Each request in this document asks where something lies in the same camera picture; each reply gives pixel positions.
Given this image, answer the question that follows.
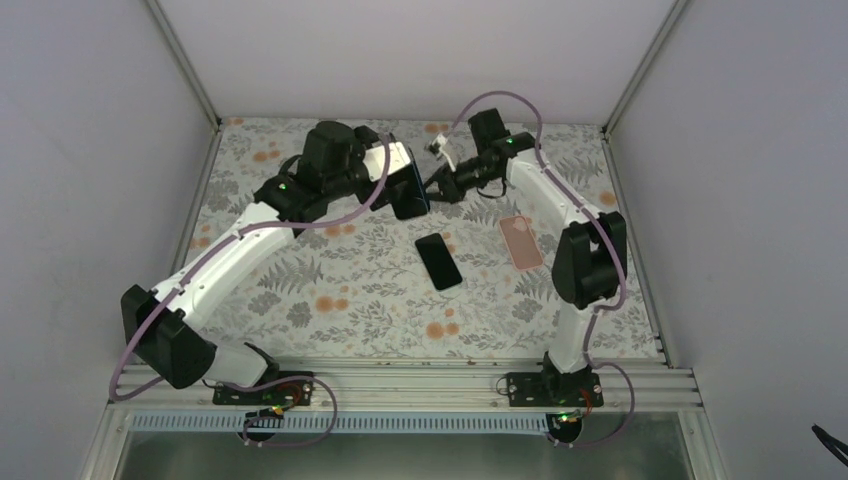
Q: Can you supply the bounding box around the black phone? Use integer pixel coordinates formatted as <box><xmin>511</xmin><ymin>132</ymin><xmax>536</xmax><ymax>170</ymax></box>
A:
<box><xmin>390</xmin><ymin>156</ymin><xmax>430</xmax><ymax>221</ymax></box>

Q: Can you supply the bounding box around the black phone case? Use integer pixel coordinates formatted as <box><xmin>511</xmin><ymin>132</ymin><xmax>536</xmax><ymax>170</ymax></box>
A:
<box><xmin>385</xmin><ymin>143</ymin><xmax>430</xmax><ymax>220</ymax></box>

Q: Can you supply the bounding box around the pink phone case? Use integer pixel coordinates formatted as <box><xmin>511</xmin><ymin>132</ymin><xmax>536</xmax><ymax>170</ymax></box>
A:
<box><xmin>498</xmin><ymin>215</ymin><xmax>544</xmax><ymax>271</ymax></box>

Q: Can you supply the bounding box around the dark green smartphone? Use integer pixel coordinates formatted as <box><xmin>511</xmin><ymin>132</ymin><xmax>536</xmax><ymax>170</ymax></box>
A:
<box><xmin>414</xmin><ymin>233</ymin><xmax>463</xmax><ymax>291</ymax></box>

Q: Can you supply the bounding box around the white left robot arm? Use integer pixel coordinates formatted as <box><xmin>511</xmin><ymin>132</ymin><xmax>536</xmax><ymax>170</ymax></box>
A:
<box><xmin>120</xmin><ymin>120</ymin><xmax>420</xmax><ymax>405</ymax></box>

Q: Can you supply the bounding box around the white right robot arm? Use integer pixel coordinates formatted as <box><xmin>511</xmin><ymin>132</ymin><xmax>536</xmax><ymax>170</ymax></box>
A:
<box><xmin>427</xmin><ymin>109</ymin><xmax>627</xmax><ymax>407</ymax></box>

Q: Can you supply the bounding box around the floral patterned table mat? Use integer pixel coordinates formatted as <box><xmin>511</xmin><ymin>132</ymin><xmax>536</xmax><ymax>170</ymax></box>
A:
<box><xmin>188</xmin><ymin>117</ymin><xmax>661</xmax><ymax>361</ymax></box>

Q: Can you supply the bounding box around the black object at right edge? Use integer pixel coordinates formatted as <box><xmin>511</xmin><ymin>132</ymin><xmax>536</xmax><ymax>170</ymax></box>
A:
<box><xmin>811</xmin><ymin>424</ymin><xmax>848</xmax><ymax>466</ymax></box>

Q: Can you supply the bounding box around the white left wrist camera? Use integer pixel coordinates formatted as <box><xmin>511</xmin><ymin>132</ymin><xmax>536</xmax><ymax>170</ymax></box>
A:
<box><xmin>363</xmin><ymin>141</ymin><xmax>412</xmax><ymax>182</ymax></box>

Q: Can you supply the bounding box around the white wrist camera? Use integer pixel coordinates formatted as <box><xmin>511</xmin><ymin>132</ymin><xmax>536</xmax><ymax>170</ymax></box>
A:
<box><xmin>426</xmin><ymin>133</ymin><xmax>457</xmax><ymax>172</ymax></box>
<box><xmin>363</xmin><ymin>141</ymin><xmax>412</xmax><ymax>182</ymax></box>

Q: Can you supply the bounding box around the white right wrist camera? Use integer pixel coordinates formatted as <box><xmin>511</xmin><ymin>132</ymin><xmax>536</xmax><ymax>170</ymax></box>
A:
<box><xmin>426</xmin><ymin>133</ymin><xmax>457</xmax><ymax>172</ymax></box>

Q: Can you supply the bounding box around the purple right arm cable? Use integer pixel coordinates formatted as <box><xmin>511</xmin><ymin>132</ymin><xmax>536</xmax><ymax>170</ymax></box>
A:
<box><xmin>450</xmin><ymin>90</ymin><xmax>636</xmax><ymax>449</ymax></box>

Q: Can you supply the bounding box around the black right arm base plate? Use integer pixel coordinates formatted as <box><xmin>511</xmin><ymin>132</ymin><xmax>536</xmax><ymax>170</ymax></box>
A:
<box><xmin>506</xmin><ymin>369</ymin><xmax>605</xmax><ymax>408</ymax></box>

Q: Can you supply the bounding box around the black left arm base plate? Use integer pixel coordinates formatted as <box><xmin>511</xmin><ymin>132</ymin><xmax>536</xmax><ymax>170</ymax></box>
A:
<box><xmin>212</xmin><ymin>371</ymin><xmax>314</xmax><ymax>408</ymax></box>

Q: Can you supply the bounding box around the aluminium mounting rail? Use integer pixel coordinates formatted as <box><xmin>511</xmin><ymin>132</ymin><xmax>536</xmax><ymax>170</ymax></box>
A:
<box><xmin>109</xmin><ymin>362</ymin><xmax>704</xmax><ymax>413</ymax></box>

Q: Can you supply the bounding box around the perforated cable duct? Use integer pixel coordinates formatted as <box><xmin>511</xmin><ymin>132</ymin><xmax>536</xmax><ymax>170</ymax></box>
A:
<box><xmin>131</xmin><ymin>410</ymin><xmax>568</xmax><ymax>435</ymax></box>

